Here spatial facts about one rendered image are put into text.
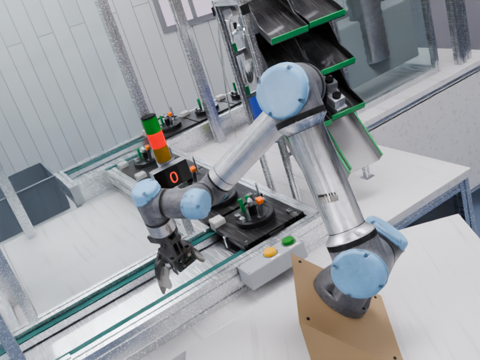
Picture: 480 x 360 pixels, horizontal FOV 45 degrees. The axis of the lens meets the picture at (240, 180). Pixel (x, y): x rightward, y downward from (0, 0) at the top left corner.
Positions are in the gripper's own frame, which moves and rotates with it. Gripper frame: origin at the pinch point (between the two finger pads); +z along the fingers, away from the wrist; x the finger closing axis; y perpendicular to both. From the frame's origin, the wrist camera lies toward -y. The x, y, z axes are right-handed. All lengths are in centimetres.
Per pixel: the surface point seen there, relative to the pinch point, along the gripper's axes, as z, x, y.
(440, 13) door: 110, 358, -160
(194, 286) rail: 7.0, 2.2, -0.8
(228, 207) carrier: 15.2, 36.6, -28.4
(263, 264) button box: 6.9, 20.5, 10.5
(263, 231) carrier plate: 9.8, 32.2, -2.9
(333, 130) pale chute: 3, 79, -12
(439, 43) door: 133, 351, -158
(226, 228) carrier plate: 11.9, 27.1, -17.2
